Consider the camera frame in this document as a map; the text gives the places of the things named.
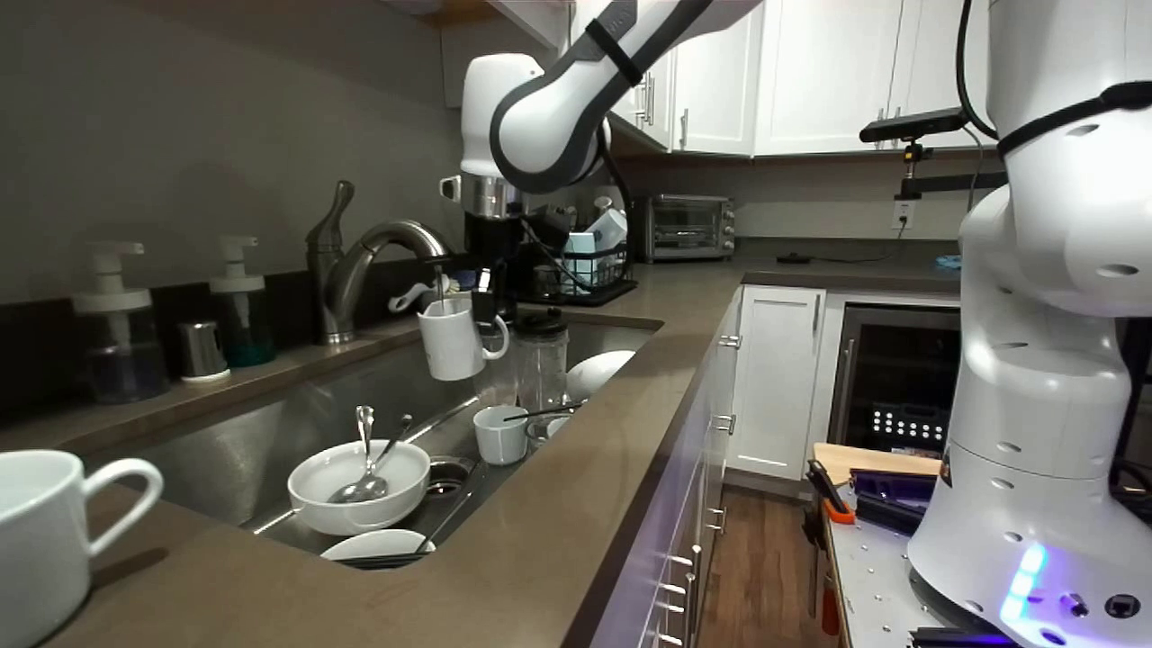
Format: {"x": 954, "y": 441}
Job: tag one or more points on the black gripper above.
{"x": 491, "y": 237}

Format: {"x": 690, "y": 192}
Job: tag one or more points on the white ceramic mug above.
{"x": 454, "y": 348}
{"x": 42, "y": 541}

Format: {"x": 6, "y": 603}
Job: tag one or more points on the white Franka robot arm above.
{"x": 1057, "y": 361}

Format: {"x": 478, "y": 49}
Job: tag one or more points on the small grey utensil bowl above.
{"x": 416, "y": 292}

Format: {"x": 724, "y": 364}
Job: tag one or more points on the clear blender jar black lid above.
{"x": 545, "y": 361}

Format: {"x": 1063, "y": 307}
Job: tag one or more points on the pale blue cup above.
{"x": 581, "y": 260}

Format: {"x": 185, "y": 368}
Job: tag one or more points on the brushed steel kitchen faucet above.
{"x": 348, "y": 270}

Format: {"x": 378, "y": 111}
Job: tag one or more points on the spoon in small cup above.
{"x": 545, "y": 412}

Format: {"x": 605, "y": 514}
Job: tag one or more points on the small white cup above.
{"x": 497, "y": 435}

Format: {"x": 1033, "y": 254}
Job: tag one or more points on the wide white ceramic bowl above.
{"x": 396, "y": 478}

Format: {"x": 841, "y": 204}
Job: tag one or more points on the dark countertop appliance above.
{"x": 694, "y": 224}

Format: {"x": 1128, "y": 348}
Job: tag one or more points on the metal spoon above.
{"x": 361, "y": 488}

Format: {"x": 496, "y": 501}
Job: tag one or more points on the soap dispenser green liquid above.
{"x": 238, "y": 312}

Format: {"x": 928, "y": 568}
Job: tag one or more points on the white plate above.
{"x": 371, "y": 549}

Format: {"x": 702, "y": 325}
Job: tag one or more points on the small metal cup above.
{"x": 203, "y": 350}

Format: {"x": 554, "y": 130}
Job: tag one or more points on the grey lower kitchen cabinets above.
{"x": 670, "y": 504}

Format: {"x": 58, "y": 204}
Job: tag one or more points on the stainless steel sink basin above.
{"x": 238, "y": 463}

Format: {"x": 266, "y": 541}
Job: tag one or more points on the white cabinet door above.
{"x": 779, "y": 384}

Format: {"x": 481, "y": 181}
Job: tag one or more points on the clear soap dispenser white pump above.
{"x": 116, "y": 337}

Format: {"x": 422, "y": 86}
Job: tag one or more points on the white upper cabinets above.
{"x": 794, "y": 72}

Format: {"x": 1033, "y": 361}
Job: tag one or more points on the orange black clamp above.
{"x": 830, "y": 489}

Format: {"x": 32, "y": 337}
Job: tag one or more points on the black glass wine cooler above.
{"x": 895, "y": 372}

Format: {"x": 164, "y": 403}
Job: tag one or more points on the wooden board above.
{"x": 877, "y": 457}

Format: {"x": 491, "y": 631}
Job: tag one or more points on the small blue dish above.
{"x": 948, "y": 260}

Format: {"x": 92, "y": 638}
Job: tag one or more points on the white perforated robot table top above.
{"x": 877, "y": 578}

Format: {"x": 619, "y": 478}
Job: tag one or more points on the black aluminium rail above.
{"x": 895, "y": 498}

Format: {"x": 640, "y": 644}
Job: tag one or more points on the black camera on stand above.
{"x": 919, "y": 124}

